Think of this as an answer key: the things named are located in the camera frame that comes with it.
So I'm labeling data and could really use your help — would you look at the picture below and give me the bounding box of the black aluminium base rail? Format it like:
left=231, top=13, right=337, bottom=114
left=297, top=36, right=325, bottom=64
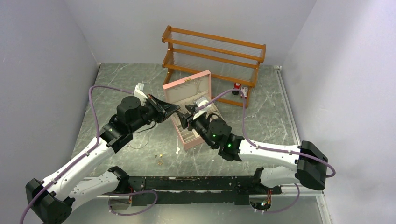
left=78, top=175, right=324, bottom=206

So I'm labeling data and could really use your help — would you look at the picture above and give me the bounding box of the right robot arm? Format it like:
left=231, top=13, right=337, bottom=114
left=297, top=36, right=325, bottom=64
left=177, top=105, right=328, bottom=193

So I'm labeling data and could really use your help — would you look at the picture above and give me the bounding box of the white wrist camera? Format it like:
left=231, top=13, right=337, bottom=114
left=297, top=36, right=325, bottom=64
left=134, top=83, right=148, bottom=103
left=193, top=96, right=211, bottom=119

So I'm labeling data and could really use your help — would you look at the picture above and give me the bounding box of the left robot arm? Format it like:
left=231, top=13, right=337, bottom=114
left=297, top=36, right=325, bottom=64
left=25, top=95, right=180, bottom=224

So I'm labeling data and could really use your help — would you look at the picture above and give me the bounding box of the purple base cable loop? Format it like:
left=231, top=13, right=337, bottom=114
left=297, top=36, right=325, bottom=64
left=108, top=190, right=158, bottom=217

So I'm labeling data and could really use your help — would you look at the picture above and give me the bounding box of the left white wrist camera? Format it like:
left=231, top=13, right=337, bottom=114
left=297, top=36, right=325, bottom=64
left=134, top=83, right=148, bottom=103

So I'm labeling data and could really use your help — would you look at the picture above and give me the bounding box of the silver wire necklace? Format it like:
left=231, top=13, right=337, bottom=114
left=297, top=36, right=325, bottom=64
left=130, top=136, right=150, bottom=150

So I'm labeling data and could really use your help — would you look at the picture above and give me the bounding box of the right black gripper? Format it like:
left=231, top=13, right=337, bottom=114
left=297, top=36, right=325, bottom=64
left=176, top=104, right=216, bottom=148

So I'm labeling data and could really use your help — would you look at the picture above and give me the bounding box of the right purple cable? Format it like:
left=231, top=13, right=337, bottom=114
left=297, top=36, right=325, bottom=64
left=198, top=89, right=336, bottom=214

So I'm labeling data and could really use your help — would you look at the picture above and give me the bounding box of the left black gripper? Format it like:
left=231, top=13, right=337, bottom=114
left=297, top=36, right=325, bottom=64
left=129, top=93, right=180, bottom=132

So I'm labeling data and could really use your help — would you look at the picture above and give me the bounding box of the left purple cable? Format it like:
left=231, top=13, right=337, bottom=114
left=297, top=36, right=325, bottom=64
left=19, top=85, right=135, bottom=224

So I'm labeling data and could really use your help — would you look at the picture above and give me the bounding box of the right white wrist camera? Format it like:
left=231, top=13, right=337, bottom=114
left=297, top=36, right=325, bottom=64
left=193, top=96, right=211, bottom=119

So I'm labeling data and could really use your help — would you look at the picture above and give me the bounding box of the small red white box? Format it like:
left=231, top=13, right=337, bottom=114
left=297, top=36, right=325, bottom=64
left=240, top=86, right=249, bottom=99

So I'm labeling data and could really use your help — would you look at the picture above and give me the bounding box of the wooden two-tier shelf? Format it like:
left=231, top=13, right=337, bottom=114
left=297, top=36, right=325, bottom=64
left=161, top=25, right=267, bottom=104

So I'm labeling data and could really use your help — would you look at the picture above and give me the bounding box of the pink jewelry box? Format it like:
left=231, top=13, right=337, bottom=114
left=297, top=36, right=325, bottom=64
left=163, top=70, right=222, bottom=150

